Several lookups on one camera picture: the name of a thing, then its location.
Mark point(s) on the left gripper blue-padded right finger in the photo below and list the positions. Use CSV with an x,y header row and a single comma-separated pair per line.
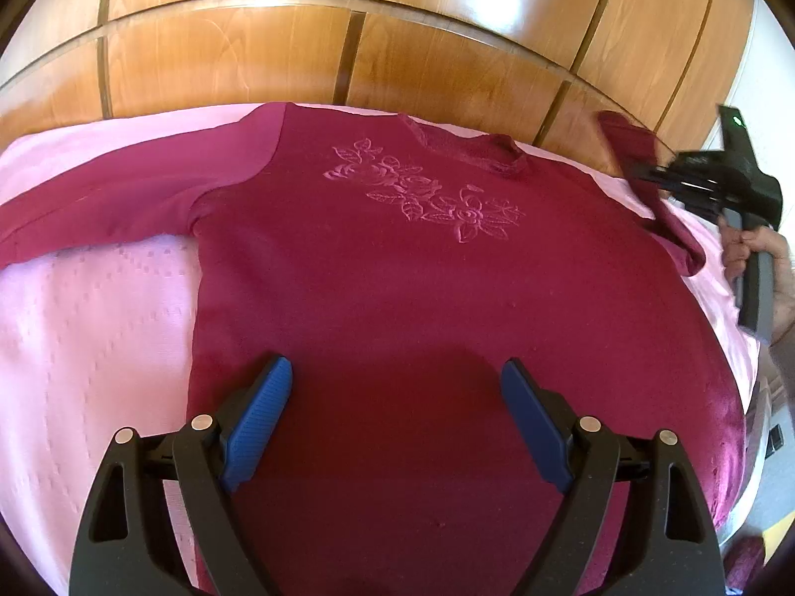
x,y
667,544

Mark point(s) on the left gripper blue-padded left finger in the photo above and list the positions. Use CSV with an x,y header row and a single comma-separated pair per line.
x,y
126,544

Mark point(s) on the dark red knit sweater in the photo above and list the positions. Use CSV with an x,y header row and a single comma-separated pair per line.
x,y
397,267

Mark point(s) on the person's right hand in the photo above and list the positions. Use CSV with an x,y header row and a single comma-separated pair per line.
x,y
739,245

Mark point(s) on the pink quilted bedspread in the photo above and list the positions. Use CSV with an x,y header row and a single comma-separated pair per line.
x,y
92,339

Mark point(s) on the wooden panelled headboard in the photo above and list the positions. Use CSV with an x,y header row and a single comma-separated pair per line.
x,y
538,70

